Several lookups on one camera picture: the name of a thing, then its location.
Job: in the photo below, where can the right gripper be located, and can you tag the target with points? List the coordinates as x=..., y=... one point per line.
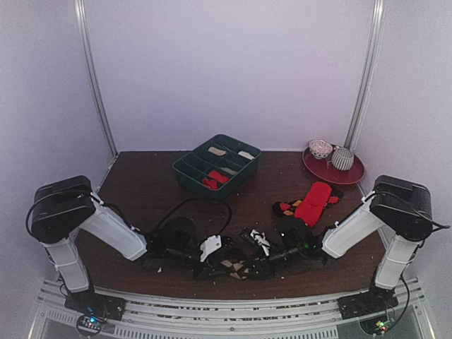
x=259, y=259

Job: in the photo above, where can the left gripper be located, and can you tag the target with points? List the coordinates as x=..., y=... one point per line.
x=205, y=274

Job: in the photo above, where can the brown argyle sock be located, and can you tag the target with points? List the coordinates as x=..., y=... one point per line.
x=234, y=262

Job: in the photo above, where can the green compartment tray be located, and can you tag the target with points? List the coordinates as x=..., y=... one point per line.
x=192, y=167

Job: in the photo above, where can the red snowflake sock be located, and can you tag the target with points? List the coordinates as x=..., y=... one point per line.
x=210, y=183

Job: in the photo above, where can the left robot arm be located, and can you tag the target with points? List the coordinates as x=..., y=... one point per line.
x=63, y=208

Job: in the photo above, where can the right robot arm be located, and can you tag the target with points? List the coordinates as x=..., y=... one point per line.
x=403, y=206

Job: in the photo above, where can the black red argyle sock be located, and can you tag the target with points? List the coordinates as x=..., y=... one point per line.
x=287, y=208

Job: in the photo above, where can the red cloth in tray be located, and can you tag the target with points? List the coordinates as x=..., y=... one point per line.
x=219, y=177

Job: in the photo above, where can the cream cloth in tray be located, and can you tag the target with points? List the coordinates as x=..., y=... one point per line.
x=228, y=170

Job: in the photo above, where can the white cloth in tray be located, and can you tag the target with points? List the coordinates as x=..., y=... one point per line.
x=246, y=155

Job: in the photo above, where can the red round plate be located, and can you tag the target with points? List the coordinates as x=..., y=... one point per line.
x=324, y=170

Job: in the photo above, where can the beige cloth in tray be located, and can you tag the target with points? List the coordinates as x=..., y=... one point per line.
x=217, y=151

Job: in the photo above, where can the white patterned bowl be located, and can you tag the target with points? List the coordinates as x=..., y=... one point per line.
x=320, y=149

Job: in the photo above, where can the striped ceramic cup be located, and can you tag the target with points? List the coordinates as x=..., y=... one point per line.
x=342, y=159

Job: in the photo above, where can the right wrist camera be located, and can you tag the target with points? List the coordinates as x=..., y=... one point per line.
x=294, y=232

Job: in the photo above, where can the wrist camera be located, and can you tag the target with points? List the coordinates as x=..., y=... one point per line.
x=294, y=232
x=179, y=233

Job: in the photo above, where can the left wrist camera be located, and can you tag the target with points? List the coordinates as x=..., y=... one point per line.
x=179, y=233

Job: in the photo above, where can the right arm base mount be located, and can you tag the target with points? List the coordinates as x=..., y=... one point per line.
x=371, y=308

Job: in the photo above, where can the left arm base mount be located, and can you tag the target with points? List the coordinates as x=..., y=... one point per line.
x=95, y=309

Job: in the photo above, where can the aluminium front rail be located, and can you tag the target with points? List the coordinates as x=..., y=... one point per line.
x=147, y=316

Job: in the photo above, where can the right aluminium post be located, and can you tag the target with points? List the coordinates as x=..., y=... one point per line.
x=369, y=67

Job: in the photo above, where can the aluminium post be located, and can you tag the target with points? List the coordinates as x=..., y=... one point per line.
x=369, y=67
x=82, y=23

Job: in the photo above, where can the left aluminium post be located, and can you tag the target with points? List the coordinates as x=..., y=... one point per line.
x=82, y=23

